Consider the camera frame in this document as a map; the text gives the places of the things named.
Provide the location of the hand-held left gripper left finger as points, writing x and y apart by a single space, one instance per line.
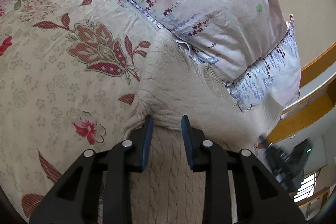
147 144

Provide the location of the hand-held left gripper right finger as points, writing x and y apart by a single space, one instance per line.
187 144

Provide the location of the window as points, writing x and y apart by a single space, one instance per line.
305 187

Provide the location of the wooden headboard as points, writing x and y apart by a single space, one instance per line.
309 111

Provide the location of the white pillow with purple print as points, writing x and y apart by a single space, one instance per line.
273 74

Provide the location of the floral bed quilt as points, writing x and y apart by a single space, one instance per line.
52 69

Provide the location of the pink floral pillow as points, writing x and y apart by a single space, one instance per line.
199 3

